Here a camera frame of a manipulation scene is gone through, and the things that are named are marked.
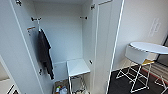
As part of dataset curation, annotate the black wardrobe hook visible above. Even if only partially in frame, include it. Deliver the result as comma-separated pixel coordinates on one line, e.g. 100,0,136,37
79,15,89,21
30,16,43,23

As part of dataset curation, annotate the black t-shirt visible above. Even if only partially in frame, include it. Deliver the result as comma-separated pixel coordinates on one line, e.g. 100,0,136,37
36,29,55,80

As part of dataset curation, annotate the white stool frame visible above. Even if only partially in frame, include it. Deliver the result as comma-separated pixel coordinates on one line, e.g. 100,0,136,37
153,73,168,92

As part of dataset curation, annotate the brown basket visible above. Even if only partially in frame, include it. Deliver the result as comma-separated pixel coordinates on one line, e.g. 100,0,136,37
52,79,88,94

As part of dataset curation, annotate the dark door hinge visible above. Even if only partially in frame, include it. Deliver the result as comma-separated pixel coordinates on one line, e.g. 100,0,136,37
37,67,44,76

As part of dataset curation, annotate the white wardrobe carcass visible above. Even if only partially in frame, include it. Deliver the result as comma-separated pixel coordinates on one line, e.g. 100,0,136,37
0,0,126,94

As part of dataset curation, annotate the white folding chair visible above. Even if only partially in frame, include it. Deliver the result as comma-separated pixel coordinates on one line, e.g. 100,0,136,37
115,44,156,94

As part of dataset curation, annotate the white hanger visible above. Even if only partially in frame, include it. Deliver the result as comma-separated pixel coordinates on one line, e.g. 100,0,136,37
36,19,44,33

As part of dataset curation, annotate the orange label strip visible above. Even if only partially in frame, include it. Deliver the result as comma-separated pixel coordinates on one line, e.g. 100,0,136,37
26,25,36,32

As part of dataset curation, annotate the round white high table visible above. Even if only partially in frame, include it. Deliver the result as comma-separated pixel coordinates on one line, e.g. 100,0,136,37
128,41,168,56

